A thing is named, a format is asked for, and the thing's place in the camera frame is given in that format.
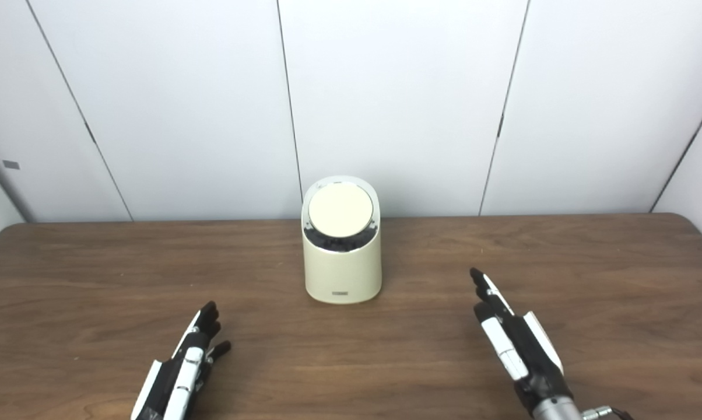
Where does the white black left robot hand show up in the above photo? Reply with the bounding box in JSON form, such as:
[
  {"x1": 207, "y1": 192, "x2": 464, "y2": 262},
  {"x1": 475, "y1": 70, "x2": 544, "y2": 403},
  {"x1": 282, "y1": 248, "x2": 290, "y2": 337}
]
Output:
[{"x1": 131, "y1": 301, "x2": 232, "y2": 420}]

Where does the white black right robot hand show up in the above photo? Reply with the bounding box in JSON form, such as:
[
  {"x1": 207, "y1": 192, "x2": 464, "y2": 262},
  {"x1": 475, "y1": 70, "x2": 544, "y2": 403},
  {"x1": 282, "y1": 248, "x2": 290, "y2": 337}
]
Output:
[{"x1": 469, "y1": 267, "x2": 573, "y2": 407}]

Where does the round cream bin lid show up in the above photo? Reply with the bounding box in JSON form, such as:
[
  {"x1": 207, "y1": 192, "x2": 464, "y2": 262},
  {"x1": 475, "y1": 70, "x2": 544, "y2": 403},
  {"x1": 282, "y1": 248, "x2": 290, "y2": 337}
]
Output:
[{"x1": 308, "y1": 183, "x2": 374, "y2": 238}]

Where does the cream-colored desktop bin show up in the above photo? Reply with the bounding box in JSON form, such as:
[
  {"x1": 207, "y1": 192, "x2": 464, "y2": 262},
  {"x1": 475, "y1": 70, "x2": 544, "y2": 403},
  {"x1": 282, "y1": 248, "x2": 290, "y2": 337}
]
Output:
[{"x1": 301, "y1": 176, "x2": 382, "y2": 305}]

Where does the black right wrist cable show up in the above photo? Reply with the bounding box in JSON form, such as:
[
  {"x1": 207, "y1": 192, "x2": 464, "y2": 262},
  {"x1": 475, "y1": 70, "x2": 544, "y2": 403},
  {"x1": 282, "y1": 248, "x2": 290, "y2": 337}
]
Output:
[{"x1": 581, "y1": 405, "x2": 635, "y2": 420}]

